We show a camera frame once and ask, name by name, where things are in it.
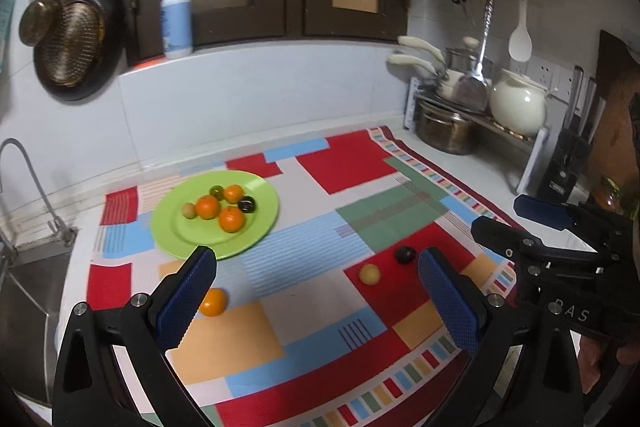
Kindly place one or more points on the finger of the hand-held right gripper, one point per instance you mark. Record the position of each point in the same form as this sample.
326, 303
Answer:
505, 239
542, 211

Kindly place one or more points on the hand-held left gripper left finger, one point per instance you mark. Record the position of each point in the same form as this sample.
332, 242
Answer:
187, 297

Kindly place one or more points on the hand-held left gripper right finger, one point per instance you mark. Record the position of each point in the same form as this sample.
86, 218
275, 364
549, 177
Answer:
450, 302

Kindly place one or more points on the orange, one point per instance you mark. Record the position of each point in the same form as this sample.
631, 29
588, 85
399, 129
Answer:
216, 303
207, 207
231, 219
232, 194

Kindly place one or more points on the green plate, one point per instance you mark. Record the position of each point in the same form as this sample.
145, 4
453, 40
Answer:
200, 239

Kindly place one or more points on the dark purple plum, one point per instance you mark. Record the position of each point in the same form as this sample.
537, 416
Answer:
405, 254
246, 205

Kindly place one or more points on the yellow plum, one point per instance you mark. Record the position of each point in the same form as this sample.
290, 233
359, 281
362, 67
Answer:
369, 274
188, 210

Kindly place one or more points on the green plum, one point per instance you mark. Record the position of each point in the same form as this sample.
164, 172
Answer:
216, 191

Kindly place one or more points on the person's right hand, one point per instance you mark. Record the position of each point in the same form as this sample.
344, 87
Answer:
592, 362

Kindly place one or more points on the white cutting board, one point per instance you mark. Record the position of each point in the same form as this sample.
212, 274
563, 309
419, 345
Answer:
532, 167

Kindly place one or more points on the black knife block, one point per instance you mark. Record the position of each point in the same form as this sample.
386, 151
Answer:
565, 167

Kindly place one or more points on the brown jar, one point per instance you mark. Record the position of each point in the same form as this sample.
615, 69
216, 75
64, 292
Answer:
611, 194

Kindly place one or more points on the metal dish shelf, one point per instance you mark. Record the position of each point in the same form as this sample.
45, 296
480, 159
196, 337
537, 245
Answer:
500, 124

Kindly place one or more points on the white ceramic pot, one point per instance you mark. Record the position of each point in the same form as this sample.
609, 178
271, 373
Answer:
517, 104

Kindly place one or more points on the colourful patchwork table cloth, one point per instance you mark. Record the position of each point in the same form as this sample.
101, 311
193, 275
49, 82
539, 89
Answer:
310, 307

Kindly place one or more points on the large steel pot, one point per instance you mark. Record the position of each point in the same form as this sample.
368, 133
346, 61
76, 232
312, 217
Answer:
445, 132

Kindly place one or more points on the large dark wooden board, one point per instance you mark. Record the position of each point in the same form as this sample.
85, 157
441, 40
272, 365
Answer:
620, 107

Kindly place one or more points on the metal skimmer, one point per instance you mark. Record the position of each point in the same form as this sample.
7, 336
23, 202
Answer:
472, 92

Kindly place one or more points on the steel sink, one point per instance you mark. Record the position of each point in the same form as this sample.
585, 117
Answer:
30, 307

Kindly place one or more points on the white rice paddle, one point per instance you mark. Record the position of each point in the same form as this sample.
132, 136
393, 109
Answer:
520, 42

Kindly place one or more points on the thin gooseneck faucet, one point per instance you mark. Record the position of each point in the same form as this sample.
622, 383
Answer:
40, 187

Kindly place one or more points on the black frying pan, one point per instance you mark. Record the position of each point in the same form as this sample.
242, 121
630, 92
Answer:
112, 37

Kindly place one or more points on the white blue pump bottle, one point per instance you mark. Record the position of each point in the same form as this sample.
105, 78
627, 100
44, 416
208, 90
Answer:
176, 22

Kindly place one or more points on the golden mesh strainer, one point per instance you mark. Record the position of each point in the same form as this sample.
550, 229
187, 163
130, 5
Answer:
70, 44

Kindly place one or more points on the small brass pot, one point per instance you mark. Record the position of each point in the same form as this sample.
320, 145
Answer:
40, 21

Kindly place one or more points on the green white tissue pack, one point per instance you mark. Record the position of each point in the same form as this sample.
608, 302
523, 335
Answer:
5, 17

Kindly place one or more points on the white wall socket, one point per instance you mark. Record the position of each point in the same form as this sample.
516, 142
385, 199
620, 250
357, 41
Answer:
547, 74

